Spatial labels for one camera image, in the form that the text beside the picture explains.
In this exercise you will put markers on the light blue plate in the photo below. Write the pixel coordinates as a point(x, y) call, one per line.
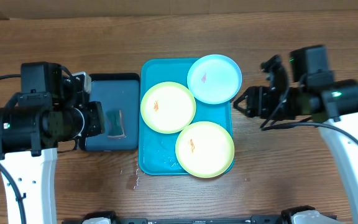
point(214, 79)

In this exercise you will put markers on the green sponge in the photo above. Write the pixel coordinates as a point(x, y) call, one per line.
point(115, 123)

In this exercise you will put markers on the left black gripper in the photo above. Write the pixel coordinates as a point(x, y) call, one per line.
point(94, 109)

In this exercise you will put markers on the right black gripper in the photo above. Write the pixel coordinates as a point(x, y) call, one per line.
point(260, 101)

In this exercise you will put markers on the yellow plate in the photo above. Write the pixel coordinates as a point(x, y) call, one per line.
point(204, 149)
point(168, 107)

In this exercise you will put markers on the black water tray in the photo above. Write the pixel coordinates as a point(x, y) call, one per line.
point(116, 91)

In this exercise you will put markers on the teal plastic tray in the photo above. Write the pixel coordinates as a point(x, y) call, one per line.
point(157, 150)

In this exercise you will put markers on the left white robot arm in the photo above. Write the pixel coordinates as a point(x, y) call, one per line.
point(31, 126)

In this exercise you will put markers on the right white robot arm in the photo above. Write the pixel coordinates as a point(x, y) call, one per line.
point(332, 108)

